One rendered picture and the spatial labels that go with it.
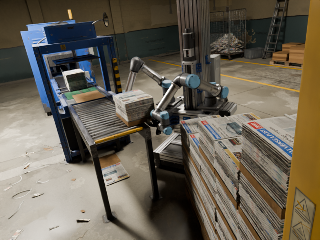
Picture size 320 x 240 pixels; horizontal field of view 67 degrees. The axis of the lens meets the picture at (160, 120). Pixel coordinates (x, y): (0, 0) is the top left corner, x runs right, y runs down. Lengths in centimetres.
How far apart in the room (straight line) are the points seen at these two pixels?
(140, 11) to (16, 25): 486
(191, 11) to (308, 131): 234
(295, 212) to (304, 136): 13
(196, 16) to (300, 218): 233
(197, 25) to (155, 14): 933
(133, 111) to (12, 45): 879
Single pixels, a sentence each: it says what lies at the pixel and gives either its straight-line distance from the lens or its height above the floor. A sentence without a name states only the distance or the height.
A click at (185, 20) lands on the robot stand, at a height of 165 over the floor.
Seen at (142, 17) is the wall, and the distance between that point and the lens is 1164.
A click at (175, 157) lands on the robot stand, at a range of 284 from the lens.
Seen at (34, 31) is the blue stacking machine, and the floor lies 172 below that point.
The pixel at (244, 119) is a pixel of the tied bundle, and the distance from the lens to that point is 160.
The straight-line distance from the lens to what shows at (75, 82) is 405.
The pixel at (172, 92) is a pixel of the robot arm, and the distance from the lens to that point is 215.
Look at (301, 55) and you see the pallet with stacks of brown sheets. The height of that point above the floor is 34.
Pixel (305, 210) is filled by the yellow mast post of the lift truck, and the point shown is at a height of 142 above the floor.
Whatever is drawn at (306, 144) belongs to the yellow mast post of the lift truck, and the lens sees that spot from 37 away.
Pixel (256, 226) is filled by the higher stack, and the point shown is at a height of 90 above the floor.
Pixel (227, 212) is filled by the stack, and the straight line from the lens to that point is 141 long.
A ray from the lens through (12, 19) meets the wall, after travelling 1069.
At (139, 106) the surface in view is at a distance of 223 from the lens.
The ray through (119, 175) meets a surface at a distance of 303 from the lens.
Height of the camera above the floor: 169
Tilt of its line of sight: 22 degrees down
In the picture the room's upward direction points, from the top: 7 degrees counter-clockwise
